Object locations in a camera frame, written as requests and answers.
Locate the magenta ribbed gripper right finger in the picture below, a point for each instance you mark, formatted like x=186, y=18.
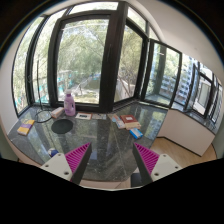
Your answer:
x=153, y=166

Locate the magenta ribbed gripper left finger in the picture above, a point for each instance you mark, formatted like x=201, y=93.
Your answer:
x=70, y=166

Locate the blue white mouse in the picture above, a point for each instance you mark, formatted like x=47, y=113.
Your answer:
x=52, y=152

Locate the round black mouse pad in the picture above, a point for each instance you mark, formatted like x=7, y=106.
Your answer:
x=62, y=126

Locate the blue small box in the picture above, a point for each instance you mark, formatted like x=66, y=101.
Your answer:
x=136, y=133

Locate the tan book under red book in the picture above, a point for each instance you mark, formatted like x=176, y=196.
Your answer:
x=132, y=125

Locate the white flat card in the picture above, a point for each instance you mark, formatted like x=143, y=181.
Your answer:
x=84, y=116

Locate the red hardcover book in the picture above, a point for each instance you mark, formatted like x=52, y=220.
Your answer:
x=128, y=118

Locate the grey flat booklet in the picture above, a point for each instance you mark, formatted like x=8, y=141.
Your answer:
x=99, y=116

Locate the beige small box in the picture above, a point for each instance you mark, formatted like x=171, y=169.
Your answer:
x=57, y=112

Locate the light blue pink booklet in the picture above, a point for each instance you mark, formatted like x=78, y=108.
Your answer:
x=120, y=124

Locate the purple detergent bottle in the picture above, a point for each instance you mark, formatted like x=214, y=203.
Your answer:
x=69, y=104

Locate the black open window frame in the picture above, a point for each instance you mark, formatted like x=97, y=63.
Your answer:
x=162, y=74

